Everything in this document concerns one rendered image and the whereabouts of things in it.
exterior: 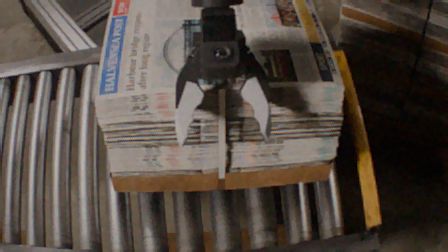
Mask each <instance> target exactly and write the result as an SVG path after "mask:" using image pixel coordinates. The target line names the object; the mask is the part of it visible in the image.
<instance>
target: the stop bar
mask: <svg viewBox="0 0 448 252"><path fill-rule="evenodd" d="M333 53H334V55H335V59H336V62H337V64H338V68H339V71H340V74H341V77H342V80H343V84H344V86H345V90H344V92H343V95H344V96H343V98H344V105H345V108H346V112H347V116H348V120H349V123H350V130H351V133H352V137H353V144H354V148H355V154H356V158H357V165H358V172H359V175H360V177H359V178H360V181H361V188H362V191H361V192H362V195H363V201H364V202H363V204H364V210H365V217H366V225H367V231H374V230H376V229H380V227H381V225H382V223H381V217H380V216H381V214H380V209H379V206H380V205H379V203H378V202H379V200H378V198H379V197H378V194H377V189H376V183H375V177H374V171H373V164H372V162H371V159H372V158H371V155H370V149H369V146H368V139H367V136H366V130H365V127H364V123H363V117H362V114H361V111H360V107H359V103H358V98H357V94H356V91H355V88H354V84H353V81H352V78H351V72H349V69H348V65H347V63H346V59H345V55H344V53H343V50H335V49H334V50H333Z"/></svg>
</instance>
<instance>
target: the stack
mask: <svg viewBox="0 0 448 252"><path fill-rule="evenodd" d="M341 6H345V7H348V8H350V9H353V10H357V11H361V12H363V13H365V14H368V15H372V16H375V17H377V18H379V19H383V20H386V21H389V22H391V23H393V24H396V25H399V26H402V27H404V28H406V29H408V30H411V31H414V32H417V33H419V34H421V35H422V33H423V28H424V36H427V37H430V38H433V39H435V40H436V41H439V42H442V43H444V44H447V45H448V0H342V4H341ZM341 13H342V12H341ZM341 13H340V16H341V18H340V25H339V31H338V37H337V43H336V45H337V49H338V50H343V53H344V55H345V59H349V60H353V61H355V62H357V63H360V64H364V65H368V66H371V67H375V68H377V69H379V70H382V71H385V72H389V73H391V74H395V75H397V76H400V77H403V78H406V79H409V80H410V77H411V82H414V83H417V84H420V85H423V86H426V87H429V88H432V89H434V90H437V91H440V92H442V93H445V94H447V95H448V54H446V53H444V52H441V51H438V50H435V49H432V48H430V47H427V46H426V45H424V44H422V40H421V43H417V42H414V41H411V40H410V39H408V38H405V37H402V36H399V35H396V34H394V33H392V32H389V31H386V30H383V29H380V28H378V27H376V26H372V25H369V24H366V23H364V22H362V21H359V20H355V19H351V18H349V17H347V16H344V15H341ZM349 72H351V78H352V81H353V84H354V88H355V91H356V94H357V98H358V103H359V107H360V110H363V111H366V112H369V113H372V114H378V115H380V116H383V117H386V118H388V119H391V120H394V121H396V118H398V122H399V123H406V124H408V125H411V126H414V127H417V128H422V129H425V130H427V131H429V132H434V133H436V134H439V135H443V136H445V137H447V138H448V103H445V102H442V101H440V100H437V99H435V98H433V97H430V96H427V95H424V94H422V93H419V92H417V91H414V90H411V89H409V86H408V88H406V87H404V86H401V85H399V84H396V83H393V82H390V81H386V80H383V79H380V78H376V77H374V76H370V75H367V74H365V73H363V72H359V71H355V70H352V69H349ZM343 113H344V115H343V116H342V118H343V122H342V128H341V131H340V136H338V137H341V138H345V139H348V140H351V141H353V137H352V133H351V130H350V123H349V120H348V116H347V113H345V112H343ZM363 123H364V127H365V128H366V129H369V130H375V131H378V132H381V133H384V134H386V135H389V136H395V137H398V138H400V139H403V140H408V141H410V142H413V143H418V144H421V145H423V146H428V147H430V148H432V151H431V152H430V153H426V152H424V151H419V150H417V149H415V148H410V147H407V146H405V145H399V144H397V143H394V142H388V141H385V140H383V139H380V138H374V137H371V136H368V135H366V136H367V139H368V145H370V146H376V147H378V148H381V149H384V150H386V149H387V150H389V151H392V152H395V153H396V152H397V153H400V154H402V155H407V156H410V157H412V158H413V157H415V158H417V159H422V160H424V161H429V162H431V163H436V164H438V165H442V166H447V167H448V144H446V143H444V142H443V143H441V142H439V141H436V140H432V139H430V138H427V137H422V136H419V135H417V134H414V133H413V134H411V133H409V132H406V131H403V130H400V129H396V128H395V127H394V128H393V127H390V126H387V125H384V124H381V123H379V122H373V121H370V120H367V119H364V118H363Z"/></svg>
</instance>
